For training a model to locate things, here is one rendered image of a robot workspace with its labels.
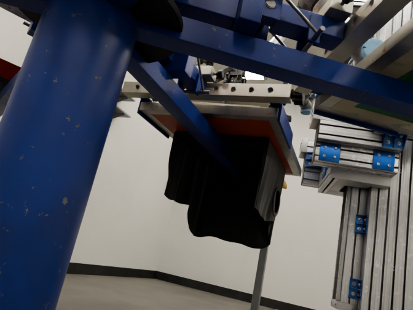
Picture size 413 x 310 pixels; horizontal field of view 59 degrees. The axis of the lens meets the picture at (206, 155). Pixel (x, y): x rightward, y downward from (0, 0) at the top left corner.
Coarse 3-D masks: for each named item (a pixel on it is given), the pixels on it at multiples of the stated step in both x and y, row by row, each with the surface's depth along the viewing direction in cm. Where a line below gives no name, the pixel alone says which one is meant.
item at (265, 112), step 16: (144, 112) 156; (160, 112) 152; (208, 112) 142; (224, 112) 140; (240, 112) 138; (256, 112) 135; (272, 112) 133; (160, 128) 172; (272, 128) 143; (288, 160) 178
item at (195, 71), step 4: (196, 68) 127; (192, 72) 125; (196, 72) 128; (192, 76) 125; (196, 76) 128; (180, 80) 129; (184, 80) 128; (188, 80) 127; (192, 80) 127; (196, 80) 128; (204, 80) 134; (184, 84) 131; (188, 84) 131; (192, 84) 130; (204, 84) 135; (188, 88) 134; (192, 88) 133; (200, 88) 132; (204, 88) 135
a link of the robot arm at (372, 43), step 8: (304, 0) 176; (312, 0) 172; (320, 0) 169; (304, 8) 180; (312, 8) 174; (320, 8) 171; (368, 40) 160; (376, 40) 160; (360, 48) 162; (368, 48) 159; (352, 56) 166; (360, 56) 162
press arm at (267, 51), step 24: (144, 24) 81; (192, 24) 83; (168, 48) 86; (192, 48) 84; (216, 48) 83; (240, 48) 84; (264, 48) 85; (288, 48) 86; (264, 72) 88; (288, 72) 86; (312, 72) 86; (336, 72) 87; (360, 72) 88; (336, 96) 92; (360, 96) 89; (384, 96) 87; (408, 96) 89
